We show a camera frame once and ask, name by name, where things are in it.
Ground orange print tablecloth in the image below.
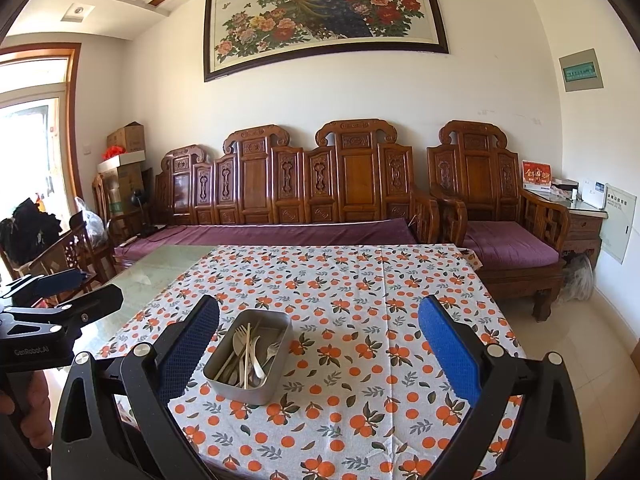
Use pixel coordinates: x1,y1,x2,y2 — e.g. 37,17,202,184
95,243,526,478

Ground framed peacock painting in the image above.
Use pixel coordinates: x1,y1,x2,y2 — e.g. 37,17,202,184
203,0,449,83

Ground green wall panel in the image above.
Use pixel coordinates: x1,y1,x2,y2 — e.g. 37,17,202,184
558,48,603,93

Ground rectangular metal tray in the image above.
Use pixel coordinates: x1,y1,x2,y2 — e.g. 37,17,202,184
202,309,293,404

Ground purple sofa cushion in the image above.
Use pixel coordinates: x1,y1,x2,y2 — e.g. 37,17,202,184
114,218,418,261

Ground large cream spoon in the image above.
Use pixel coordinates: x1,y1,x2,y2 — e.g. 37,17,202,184
230,334,248,386

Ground white router device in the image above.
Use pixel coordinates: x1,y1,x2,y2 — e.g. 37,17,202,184
577,180,607,209

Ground person's left hand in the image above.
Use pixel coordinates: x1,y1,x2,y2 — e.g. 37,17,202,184
0,370,53,436

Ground carved wooden sofa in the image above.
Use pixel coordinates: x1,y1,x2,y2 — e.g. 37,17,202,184
154,119,441,246

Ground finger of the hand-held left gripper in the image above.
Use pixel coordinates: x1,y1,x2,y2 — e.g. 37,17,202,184
10,283,124,336
0,268,98,308

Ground small cream spoon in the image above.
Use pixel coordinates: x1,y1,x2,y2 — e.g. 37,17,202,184
249,335,266,380

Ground white plastic bag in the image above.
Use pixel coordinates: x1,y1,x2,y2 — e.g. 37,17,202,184
75,196,108,248

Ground white flat box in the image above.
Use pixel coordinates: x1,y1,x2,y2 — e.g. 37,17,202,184
97,151,147,173

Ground metal spoons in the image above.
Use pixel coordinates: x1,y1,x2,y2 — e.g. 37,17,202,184
250,341,282,387

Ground wooden dining chair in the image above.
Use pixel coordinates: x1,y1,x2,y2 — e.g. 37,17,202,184
22,220,118,306

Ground wooden door frame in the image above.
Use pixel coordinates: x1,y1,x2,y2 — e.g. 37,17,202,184
0,42,83,201

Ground small brown cardboard box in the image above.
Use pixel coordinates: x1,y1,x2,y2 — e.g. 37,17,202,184
106,121,146,153

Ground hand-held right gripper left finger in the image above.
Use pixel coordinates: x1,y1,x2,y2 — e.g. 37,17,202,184
51,294,221,480

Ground carved wooden armchair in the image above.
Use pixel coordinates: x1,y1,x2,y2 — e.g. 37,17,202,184
426,120,571,322

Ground black clothes pile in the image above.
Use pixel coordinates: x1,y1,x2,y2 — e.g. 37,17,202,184
0,199,63,266

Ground clear plastic bag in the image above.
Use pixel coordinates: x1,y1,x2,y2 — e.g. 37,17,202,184
560,252,595,302

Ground white wall cabinet door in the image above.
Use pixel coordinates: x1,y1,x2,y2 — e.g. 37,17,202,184
599,183,636,265

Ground purple armchair cushion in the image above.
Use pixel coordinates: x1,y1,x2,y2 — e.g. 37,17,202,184
462,220,560,268

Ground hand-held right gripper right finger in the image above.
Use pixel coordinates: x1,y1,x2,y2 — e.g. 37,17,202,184
417,295,586,480

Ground black desk lamp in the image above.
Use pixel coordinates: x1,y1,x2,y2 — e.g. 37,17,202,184
131,187,161,238

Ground wooden side table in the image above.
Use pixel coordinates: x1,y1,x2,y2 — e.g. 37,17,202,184
522,187,608,271

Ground large brown cardboard box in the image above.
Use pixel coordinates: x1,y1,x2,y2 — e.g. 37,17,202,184
100,165,146,218

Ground red gift box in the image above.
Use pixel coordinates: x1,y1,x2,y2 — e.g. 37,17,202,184
521,161,552,191

